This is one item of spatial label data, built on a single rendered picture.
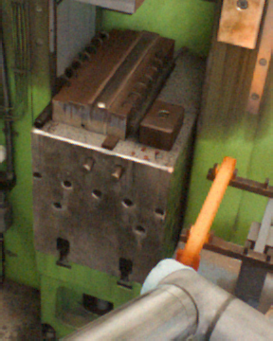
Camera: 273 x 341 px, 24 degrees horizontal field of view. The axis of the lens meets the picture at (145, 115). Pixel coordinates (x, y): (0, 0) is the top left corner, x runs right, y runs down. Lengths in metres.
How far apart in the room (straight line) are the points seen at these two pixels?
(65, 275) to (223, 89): 0.75
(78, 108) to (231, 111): 0.39
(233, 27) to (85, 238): 0.72
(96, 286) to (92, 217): 0.28
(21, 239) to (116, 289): 0.49
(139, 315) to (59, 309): 1.43
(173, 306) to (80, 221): 1.02
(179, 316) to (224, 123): 0.95
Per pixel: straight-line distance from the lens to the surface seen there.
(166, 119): 1.60
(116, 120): 1.60
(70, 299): 2.15
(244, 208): 1.85
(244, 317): 0.84
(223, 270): 1.63
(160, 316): 0.76
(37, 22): 1.73
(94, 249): 1.84
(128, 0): 1.42
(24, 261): 2.37
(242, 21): 1.50
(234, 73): 1.59
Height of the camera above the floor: 1.92
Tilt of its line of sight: 36 degrees down
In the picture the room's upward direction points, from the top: 6 degrees clockwise
